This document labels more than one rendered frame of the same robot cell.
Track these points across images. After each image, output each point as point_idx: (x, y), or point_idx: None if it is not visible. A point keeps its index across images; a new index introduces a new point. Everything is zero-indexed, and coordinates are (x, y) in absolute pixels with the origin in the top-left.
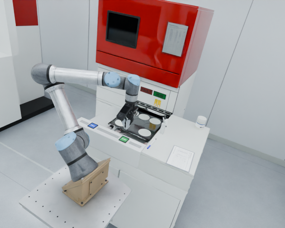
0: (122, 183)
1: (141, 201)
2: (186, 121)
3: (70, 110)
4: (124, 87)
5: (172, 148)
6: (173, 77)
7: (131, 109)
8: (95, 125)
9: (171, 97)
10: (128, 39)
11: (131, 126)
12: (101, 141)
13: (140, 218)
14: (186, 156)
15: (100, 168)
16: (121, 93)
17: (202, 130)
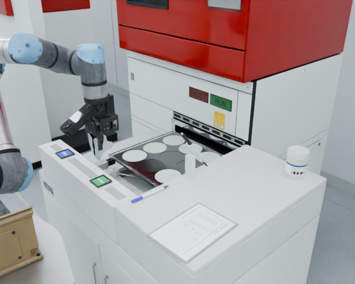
0: (67, 266)
1: None
2: (272, 159)
3: None
4: (72, 69)
5: (189, 208)
6: (234, 58)
7: (100, 117)
8: (70, 154)
9: (241, 106)
10: None
11: (150, 164)
12: (69, 183)
13: None
14: (209, 228)
15: (1, 222)
16: (162, 103)
17: (300, 181)
